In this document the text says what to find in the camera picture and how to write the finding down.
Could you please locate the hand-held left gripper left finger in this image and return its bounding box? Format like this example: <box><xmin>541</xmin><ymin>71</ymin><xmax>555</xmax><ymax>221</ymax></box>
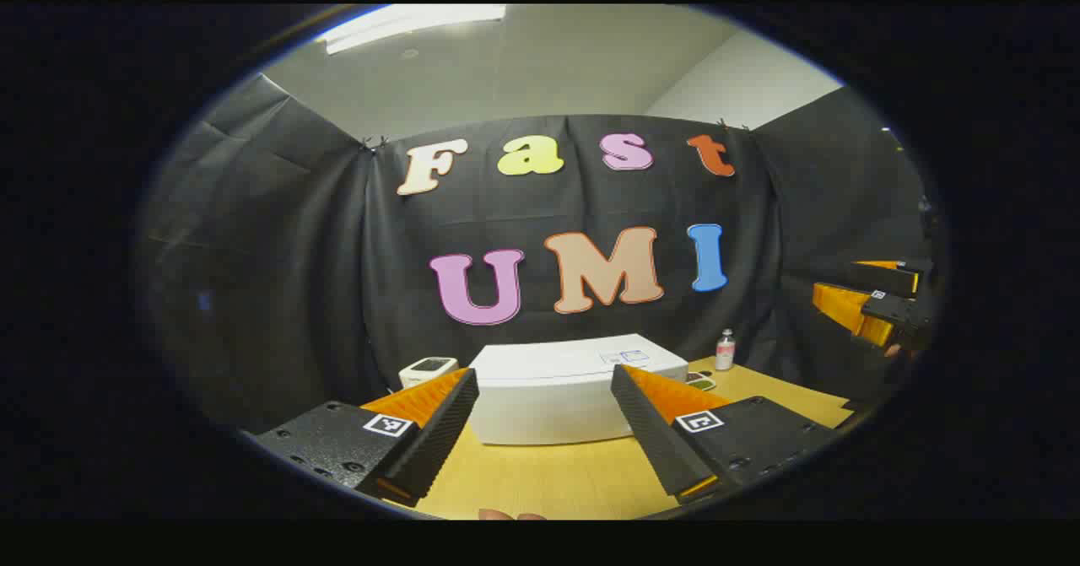
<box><xmin>251</xmin><ymin>367</ymin><xmax>479</xmax><ymax>508</ymax></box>

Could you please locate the white microwave oven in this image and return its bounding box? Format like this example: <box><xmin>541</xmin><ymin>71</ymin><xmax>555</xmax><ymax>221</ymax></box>
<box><xmin>467</xmin><ymin>333</ymin><xmax>689</xmax><ymax>446</ymax></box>

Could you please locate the small white electronic device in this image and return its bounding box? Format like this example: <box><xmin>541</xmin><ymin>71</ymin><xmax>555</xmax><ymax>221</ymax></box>
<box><xmin>398</xmin><ymin>356</ymin><xmax>459</xmax><ymax>390</ymax></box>

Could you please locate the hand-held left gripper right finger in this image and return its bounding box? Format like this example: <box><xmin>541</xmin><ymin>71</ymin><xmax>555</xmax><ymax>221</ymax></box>
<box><xmin>610</xmin><ymin>364</ymin><xmax>838</xmax><ymax>504</ymax></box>

